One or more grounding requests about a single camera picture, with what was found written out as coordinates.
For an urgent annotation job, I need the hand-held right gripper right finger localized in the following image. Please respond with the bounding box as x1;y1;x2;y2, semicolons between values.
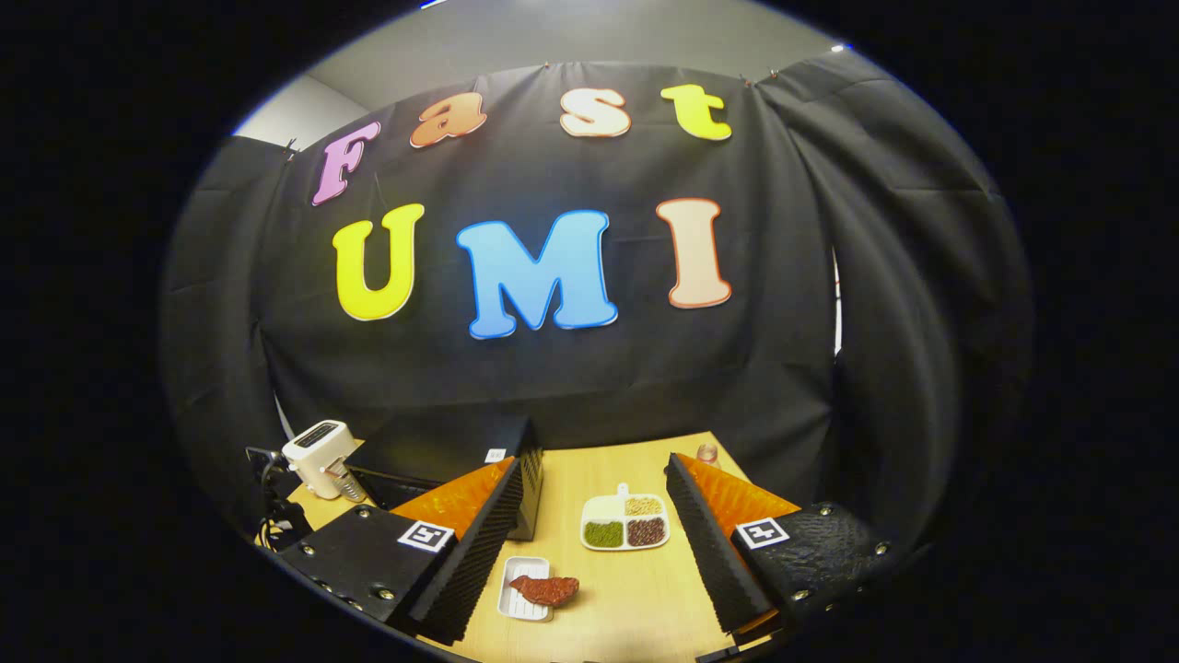
665;451;909;638

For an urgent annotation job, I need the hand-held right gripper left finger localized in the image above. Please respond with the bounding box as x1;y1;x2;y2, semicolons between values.
276;453;526;646

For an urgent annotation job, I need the red meat slice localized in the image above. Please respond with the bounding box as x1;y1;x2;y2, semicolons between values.
508;575;581;608

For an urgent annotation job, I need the black electric oven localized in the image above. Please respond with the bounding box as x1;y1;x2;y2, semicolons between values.
348;414;545;542

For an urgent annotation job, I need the small white ribbed tray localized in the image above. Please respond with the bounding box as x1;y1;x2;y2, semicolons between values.
496;556;554;623

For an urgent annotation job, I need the white toaster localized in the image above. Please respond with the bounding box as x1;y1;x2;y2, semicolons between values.
281;420;361;502

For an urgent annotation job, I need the white divided plate of beans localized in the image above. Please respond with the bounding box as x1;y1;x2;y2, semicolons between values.
580;483;671;553

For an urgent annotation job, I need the black backdrop cloth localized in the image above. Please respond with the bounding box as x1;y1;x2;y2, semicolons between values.
158;53;1033;553

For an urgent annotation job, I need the black cable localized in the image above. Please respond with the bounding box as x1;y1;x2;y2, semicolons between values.
254;459;309;546

